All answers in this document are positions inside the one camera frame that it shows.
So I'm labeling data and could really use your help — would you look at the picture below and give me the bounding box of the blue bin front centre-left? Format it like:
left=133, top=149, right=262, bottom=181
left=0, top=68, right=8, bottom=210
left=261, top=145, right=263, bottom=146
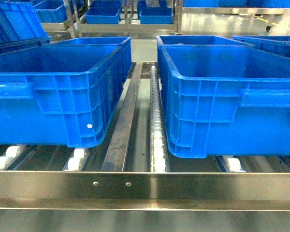
left=0, top=45, right=125, bottom=148

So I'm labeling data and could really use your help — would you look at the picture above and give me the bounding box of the blue bin rear right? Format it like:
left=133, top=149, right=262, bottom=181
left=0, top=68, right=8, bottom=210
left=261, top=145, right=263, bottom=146
left=232, top=35, right=290, bottom=58

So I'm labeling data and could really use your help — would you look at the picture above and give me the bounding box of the stainless steel shelf rack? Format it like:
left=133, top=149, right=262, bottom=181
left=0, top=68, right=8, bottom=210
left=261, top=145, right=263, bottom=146
left=0, top=0, right=290, bottom=212

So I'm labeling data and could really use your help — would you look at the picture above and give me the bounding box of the blue bin rear centre-right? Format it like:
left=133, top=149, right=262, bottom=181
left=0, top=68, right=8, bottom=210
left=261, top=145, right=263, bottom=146
left=156, top=35, right=255, bottom=70

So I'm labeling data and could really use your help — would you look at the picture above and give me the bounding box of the blue bin centre-left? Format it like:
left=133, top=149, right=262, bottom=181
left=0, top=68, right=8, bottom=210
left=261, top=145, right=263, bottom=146
left=0, top=45, right=125, bottom=148
left=50, top=36, right=133, bottom=80

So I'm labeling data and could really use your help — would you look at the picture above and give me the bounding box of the blue bin front centre-right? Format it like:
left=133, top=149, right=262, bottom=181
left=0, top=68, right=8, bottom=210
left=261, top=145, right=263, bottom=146
left=160, top=45, right=290, bottom=159

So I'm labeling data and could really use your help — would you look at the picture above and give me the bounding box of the blue bin rear centre-left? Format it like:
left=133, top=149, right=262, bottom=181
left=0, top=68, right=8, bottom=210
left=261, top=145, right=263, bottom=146
left=50, top=36, right=133, bottom=80

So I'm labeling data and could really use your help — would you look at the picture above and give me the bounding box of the blue bin centre-right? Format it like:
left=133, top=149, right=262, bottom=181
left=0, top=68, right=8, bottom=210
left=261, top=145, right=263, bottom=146
left=156, top=35, right=255, bottom=70
left=160, top=45, right=290, bottom=159

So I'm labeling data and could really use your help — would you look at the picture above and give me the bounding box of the tilted blue bin rear left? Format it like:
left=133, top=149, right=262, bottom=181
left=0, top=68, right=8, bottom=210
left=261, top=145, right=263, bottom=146
left=0, top=1, right=51, bottom=54

